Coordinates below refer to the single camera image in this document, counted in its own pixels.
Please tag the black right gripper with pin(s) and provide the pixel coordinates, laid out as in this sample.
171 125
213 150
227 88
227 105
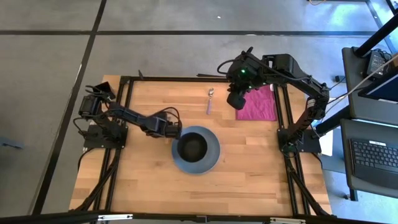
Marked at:
236 100

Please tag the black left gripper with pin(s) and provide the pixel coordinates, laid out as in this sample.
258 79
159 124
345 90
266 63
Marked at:
172 130

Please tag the pink cloth napkin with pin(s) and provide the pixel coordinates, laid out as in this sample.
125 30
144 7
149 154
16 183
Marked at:
259 107

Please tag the blue wide-rimmed bowl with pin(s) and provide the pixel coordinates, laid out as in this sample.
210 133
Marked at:
211 155

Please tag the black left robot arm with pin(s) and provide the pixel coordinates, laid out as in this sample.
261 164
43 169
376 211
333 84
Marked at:
130 116

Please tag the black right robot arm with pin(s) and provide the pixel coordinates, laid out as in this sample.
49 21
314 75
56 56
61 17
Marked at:
311 87

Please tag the black control box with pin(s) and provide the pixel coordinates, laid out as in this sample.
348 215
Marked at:
105 90

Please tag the grey desk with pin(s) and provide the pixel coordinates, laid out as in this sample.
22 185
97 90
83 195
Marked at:
346 155

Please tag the black power adapter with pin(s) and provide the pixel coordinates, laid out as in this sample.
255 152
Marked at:
377 61

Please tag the dark laptop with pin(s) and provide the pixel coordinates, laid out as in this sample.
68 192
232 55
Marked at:
384 90

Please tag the black keyboard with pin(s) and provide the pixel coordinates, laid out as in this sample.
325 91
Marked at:
374 158

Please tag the black aluminium table frame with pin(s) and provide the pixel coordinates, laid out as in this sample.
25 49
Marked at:
281 102

